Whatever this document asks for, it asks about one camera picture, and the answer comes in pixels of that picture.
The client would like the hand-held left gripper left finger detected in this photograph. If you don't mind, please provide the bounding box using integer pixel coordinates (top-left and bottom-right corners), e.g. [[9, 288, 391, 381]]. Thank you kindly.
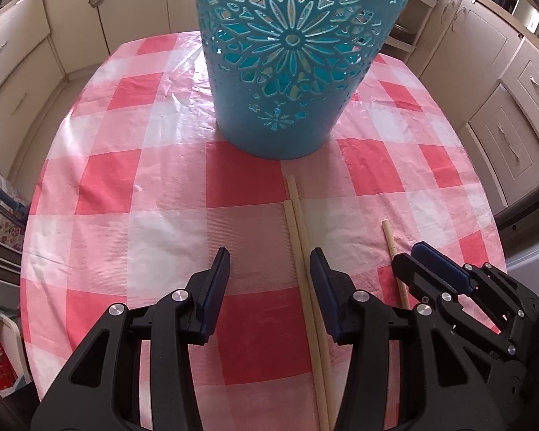
[[31, 247, 231, 431]]

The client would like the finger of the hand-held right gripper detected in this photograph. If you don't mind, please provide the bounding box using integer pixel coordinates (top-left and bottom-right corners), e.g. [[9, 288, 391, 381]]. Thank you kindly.
[[411, 241, 539, 347], [392, 252, 520, 359]]

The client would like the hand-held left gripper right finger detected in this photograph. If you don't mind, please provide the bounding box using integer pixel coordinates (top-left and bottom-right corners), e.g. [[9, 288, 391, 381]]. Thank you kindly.
[[310, 248, 506, 431]]

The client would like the single wooden chopstick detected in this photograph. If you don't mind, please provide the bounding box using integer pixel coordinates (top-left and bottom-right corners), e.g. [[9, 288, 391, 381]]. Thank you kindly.
[[286, 175, 338, 431], [381, 220, 411, 311], [282, 200, 330, 431]]

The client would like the blue cutout plastic basket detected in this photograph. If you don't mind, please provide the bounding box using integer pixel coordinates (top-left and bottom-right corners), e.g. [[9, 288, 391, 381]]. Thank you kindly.
[[192, 0, 427, 161]]

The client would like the red white checked tablecloth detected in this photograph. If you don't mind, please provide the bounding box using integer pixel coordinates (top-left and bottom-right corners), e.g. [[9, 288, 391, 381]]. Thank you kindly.
[[20, 29, 508, 431]]

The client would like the cream panelled cabinet row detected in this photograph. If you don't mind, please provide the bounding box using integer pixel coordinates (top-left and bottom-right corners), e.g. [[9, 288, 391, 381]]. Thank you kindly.
[[406, 0, 539, 209]]

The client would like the white plastic bag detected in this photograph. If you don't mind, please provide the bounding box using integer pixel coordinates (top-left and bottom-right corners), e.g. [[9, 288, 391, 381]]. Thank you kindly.
[[0, 158, 30, 245]]

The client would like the white shelf rack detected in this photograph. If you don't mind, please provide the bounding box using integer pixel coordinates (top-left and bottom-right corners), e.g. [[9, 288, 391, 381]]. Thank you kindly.
[[384, 0, 438, 61]]

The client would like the cream door cabinet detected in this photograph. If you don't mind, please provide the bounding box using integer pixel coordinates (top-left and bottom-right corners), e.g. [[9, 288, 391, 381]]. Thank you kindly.
[[40, 0, 205, 84]]

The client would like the cream drawer cabinet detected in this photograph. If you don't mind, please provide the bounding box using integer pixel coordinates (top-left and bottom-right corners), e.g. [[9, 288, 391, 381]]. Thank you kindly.
[[0, 0, 68, 176]]

